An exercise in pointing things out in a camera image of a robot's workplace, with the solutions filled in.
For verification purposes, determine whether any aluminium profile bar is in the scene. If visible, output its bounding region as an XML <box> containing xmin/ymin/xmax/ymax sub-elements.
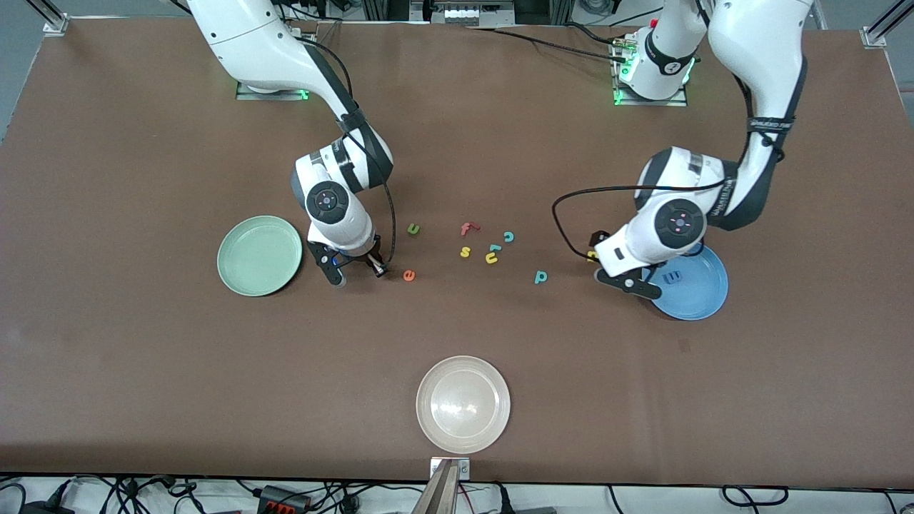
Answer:
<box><xmin>412</xmin><ymin>460</ymin><xmax>461</xmax><ymax>514</ymax></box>

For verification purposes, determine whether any black power strip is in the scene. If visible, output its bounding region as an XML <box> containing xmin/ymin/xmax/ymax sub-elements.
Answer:
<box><xmin>257</xmin><ymin>484</ymin><xmax>313</xmax><ymax>513</ymax></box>

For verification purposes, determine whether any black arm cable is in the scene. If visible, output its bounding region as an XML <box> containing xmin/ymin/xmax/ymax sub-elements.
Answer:
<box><xmin>296</xmin><ymin>36</ymin><xmax>397</xmax><ymax>265</ymax></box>
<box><xmin>551</xmin><ymin>75</ymin><xmax>786</xmax><ymax>261</ymax></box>

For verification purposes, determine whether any metal mounting bracket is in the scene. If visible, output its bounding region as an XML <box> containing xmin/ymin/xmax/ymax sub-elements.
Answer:
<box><xmin>430</xmin><ymin>457</ymin><xmax>471</xmax><ymax>480</ymax></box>

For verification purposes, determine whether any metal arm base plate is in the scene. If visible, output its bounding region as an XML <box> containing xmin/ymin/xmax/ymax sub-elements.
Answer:
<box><xmin>611</xmin><ymin>29</ymin><xmax>690</xmax><ymax>108</ymax></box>
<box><xmin>236</xmin><ymin>80</ymin><xmax>310</xmax><ymax>101</ymax></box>

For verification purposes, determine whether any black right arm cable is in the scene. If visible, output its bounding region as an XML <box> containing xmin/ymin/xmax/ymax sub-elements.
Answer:
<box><xmin>296</xmin><ymin>36</ymin><xmax>397</xmax><ymax>265</ymax></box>

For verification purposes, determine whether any green plate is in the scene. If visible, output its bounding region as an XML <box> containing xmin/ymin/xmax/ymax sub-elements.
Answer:
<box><xmin>216</xmin><ymin>216</ymin><xmax>303</xmax><ymax>298</ymax></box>

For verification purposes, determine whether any black table cable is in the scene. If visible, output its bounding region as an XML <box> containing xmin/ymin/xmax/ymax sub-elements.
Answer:
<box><xmin>464</xmin><ymin>23</ymin><xmax>633</xmax><ymax>65</ymax></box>

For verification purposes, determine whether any grey equipment box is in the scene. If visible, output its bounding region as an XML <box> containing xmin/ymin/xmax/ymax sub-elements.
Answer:
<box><xmin>411</xmin><ymin>0</ymin><xmax>516</xmax><ymax>28</ymax></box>

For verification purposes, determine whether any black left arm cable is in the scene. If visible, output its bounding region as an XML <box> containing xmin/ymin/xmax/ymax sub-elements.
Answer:
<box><xmin>551</xmin><ymin>75</ymin><xmax>786</xmax><ymax>261</ymax></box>

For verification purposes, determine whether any black floor cable loop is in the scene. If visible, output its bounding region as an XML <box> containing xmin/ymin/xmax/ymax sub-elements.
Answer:
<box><xmin>721</xmin><ymin>485</ymin><xmax>790</xmax><ymax>509</ymax></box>

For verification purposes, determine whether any beige plate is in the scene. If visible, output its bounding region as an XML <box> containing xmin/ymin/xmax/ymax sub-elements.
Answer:
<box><xmin>416</xmin><ymin>356</ymin><xmax>512</xmax><ymax>455</ymax></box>

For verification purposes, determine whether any blue plate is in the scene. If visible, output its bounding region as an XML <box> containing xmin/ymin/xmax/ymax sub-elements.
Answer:
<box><xmin>646</xmin><ymin>243</ymin><xmax>730</xmax><ymax>321</ymax></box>

